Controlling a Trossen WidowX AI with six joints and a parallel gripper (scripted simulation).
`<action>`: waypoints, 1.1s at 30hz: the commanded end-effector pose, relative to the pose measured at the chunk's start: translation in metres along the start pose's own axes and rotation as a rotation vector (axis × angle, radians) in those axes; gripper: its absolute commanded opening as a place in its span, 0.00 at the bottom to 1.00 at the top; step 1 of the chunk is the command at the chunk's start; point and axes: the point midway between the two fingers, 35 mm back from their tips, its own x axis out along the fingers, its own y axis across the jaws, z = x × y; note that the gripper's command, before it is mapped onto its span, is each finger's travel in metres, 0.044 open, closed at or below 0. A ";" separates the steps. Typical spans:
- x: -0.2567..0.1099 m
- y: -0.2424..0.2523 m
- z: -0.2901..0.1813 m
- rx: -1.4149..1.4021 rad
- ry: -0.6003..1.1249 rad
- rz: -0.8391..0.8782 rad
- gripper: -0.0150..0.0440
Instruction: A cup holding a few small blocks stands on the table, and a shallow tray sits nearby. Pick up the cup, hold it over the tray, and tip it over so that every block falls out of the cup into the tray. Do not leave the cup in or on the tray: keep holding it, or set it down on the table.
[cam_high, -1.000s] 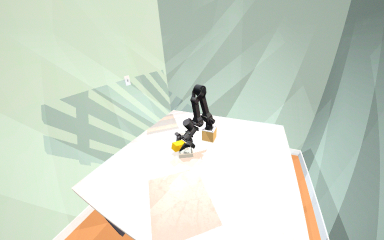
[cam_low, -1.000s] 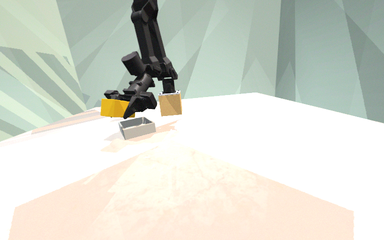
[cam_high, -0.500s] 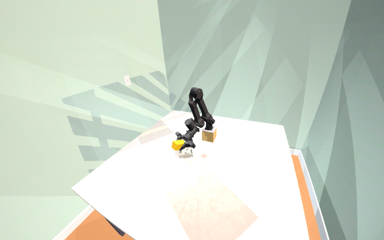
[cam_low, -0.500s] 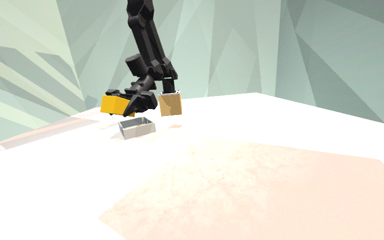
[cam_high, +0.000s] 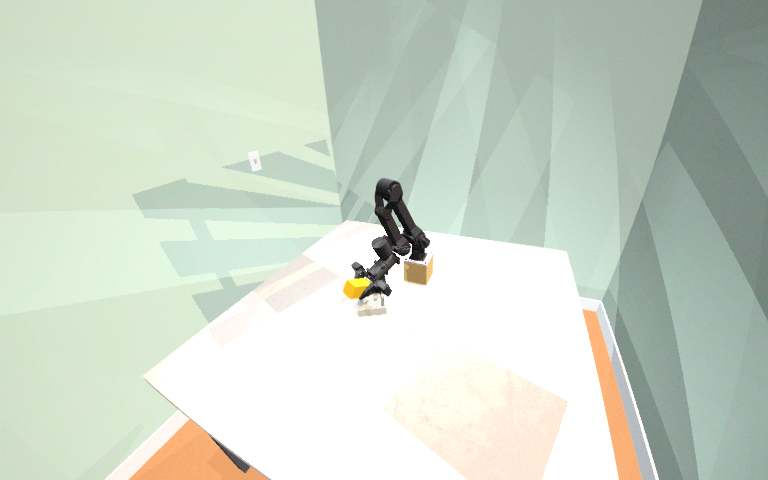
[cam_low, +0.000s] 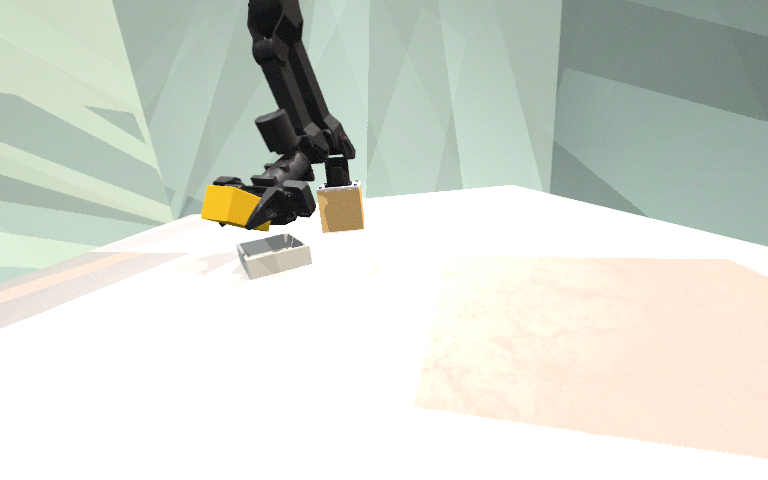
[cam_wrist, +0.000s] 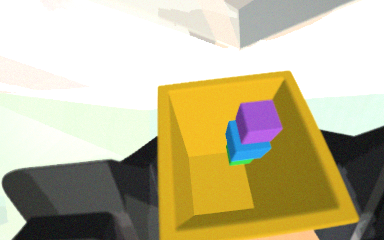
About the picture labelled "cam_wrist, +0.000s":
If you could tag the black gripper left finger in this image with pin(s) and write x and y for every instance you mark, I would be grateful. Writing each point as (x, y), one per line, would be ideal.
(126, 188)

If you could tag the small blue block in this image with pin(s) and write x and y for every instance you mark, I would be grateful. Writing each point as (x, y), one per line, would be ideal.
(239, 152)

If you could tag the yellow square cup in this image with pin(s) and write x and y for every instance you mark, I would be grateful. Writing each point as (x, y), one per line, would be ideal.
(294, 187)

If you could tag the small purple block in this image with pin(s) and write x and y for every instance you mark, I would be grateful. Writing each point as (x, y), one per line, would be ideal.
(257, 121)

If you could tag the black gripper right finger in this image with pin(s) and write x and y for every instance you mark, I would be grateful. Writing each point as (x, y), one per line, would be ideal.
(360, 162)

